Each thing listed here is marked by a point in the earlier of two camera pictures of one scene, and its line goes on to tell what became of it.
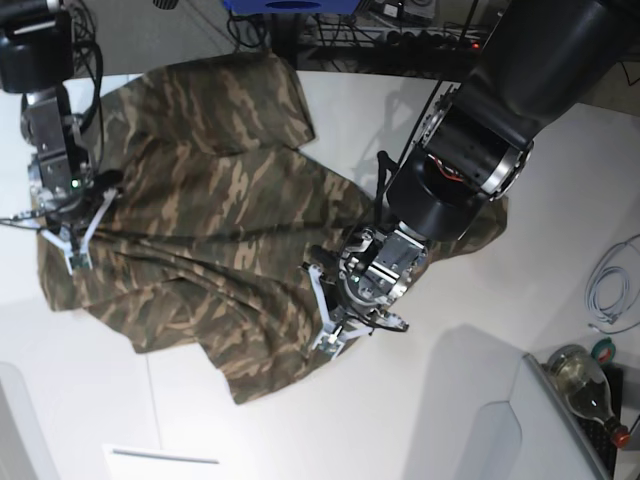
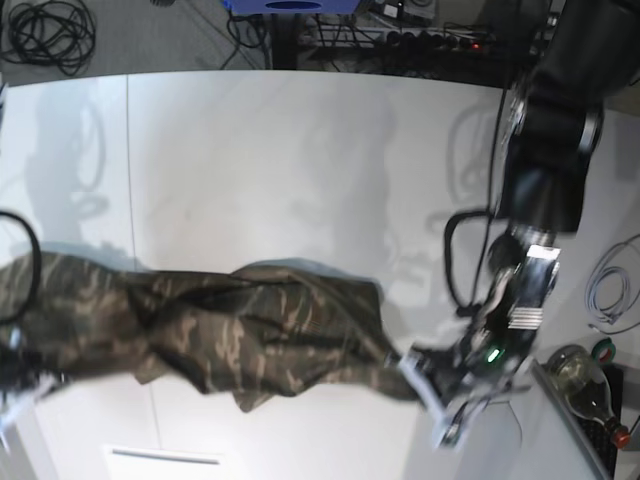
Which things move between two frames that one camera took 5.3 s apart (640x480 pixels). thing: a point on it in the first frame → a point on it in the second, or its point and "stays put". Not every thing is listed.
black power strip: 424,41 stays put
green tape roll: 603,351 stays put
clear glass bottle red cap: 584,383 stays put
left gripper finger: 72,262 → 43,388
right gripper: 376,269 → 476,366
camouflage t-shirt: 218,220 → 262,334
